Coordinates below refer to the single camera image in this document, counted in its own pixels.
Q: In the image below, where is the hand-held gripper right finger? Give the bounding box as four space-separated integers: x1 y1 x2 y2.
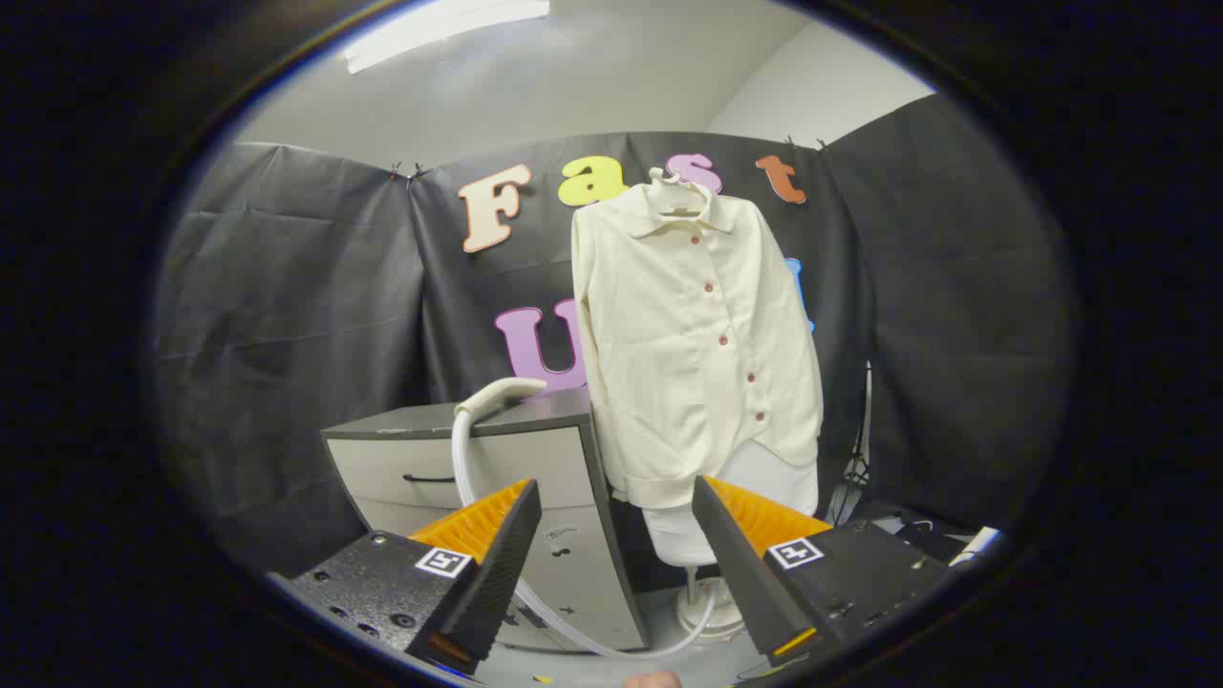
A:
692 475 956 668

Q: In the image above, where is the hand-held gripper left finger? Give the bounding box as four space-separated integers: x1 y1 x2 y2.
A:
287 478 543 677

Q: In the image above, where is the cream button-up shirt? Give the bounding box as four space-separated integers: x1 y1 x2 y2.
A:
570 182 825 510

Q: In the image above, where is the white mannequin stand base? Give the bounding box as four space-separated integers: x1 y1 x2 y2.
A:
674 564 746 641

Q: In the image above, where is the grey drawer cabinet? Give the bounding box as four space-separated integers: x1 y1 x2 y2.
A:
320 387 651 653

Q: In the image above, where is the black electronics box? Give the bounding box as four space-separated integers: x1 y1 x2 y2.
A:
869 511 961 565

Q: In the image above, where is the ceiling tube light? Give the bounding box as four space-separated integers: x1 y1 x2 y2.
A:
344 0 552 75

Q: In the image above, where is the thin stand with cables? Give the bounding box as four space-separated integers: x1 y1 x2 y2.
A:
826 361 875 527

